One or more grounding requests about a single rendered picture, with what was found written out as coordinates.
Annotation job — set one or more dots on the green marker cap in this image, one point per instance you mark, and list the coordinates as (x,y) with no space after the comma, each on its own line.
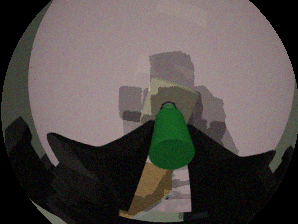
(171,146)

